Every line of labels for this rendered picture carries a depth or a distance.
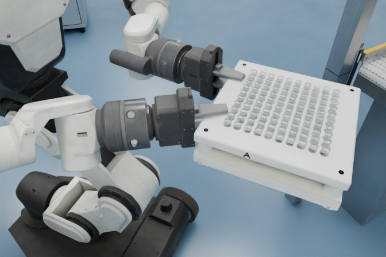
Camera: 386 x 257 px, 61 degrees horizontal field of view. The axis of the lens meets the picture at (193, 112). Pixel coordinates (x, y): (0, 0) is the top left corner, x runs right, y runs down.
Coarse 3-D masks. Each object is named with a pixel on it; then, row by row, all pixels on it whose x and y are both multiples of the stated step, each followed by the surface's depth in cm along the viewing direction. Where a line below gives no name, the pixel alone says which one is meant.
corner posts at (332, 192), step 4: (200, 144) 55; (200, 148) 56; (204, 148) 55; (208, 148) 55; (212, 148) 56; (200, 152) 56; (204, 152) 56; (208, 152) 56; (324, 188) 51; (328, 188) 49; (332, 188) 49; (336, 188) 48; (328, 192) 50; (332, 192) 49; (336, 192) 49; (340, 192) 49; (332, 196) 50; (336, 196) 50
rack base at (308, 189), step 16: (208, 160) 56; (224, 160) 55; (240, 160) 55; (240, 176) 55; (256, 176) 54; (272, 176) 53; (288, 176) 53; (288, 192) 53; (304, 192) 51; (320, 192) 51; (336, 208) 51
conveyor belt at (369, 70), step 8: (384, 56) 112; (368, 64) 109; (376, 64) 108; (384, 64) 108; (360, 72) 110; (368, 72) 108; (376, 72) 106; (384, 72) 105; (376, 80) 106; (384, 80) 104; (384, 88) 105
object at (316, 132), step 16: (256, 80) 63; (272, 96) 59; (304, 96) 59; (240, 112) 57; (256, 112) 56; (288, 112) 56; (320, 112) 56; (272, 128) 53; (304, 128) 54; (320, 128) 54
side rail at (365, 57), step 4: (384, 48) 110; (372, 52) 108; (376, 52) 109; (380, 52) 111; (384, 52) 112; (364, 56) 107; (368, 56) 108; (372, 56) 109; (376, 56) 111; (360, 60) 109; (364, 60) 108
